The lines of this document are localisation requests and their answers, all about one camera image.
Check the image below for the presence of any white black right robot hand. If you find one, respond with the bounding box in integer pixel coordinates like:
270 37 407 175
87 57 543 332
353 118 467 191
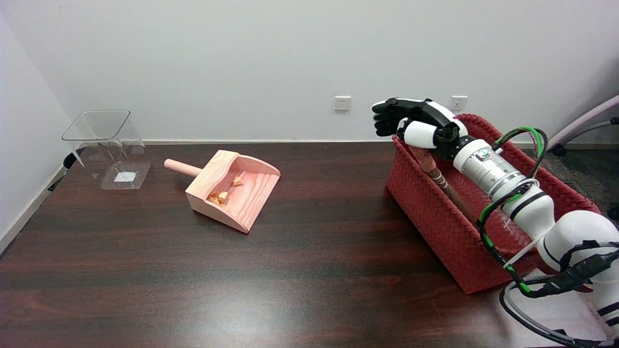
372 98 470 160

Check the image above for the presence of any office chair base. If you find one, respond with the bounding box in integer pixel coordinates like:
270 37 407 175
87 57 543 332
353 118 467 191
541 95 619 157

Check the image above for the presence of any black cable by wall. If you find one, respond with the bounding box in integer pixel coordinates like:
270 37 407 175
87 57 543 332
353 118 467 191
47 152 86 192

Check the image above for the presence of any pink wooden dustpan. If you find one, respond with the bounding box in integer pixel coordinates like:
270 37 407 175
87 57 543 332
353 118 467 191
164 150 281 234

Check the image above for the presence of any black green cable bundle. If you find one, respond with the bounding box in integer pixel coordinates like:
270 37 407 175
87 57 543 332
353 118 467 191
476 126 619 348

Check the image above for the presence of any red-brown woven storage basket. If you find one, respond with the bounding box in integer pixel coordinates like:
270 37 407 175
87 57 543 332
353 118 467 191
385 114 601 294

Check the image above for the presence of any clear plastic container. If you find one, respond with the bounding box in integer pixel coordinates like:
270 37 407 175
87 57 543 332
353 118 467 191
62 110 151 190

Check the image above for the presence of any brown bristle hand broom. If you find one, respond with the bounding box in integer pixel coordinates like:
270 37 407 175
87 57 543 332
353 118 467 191
409 144 479 225

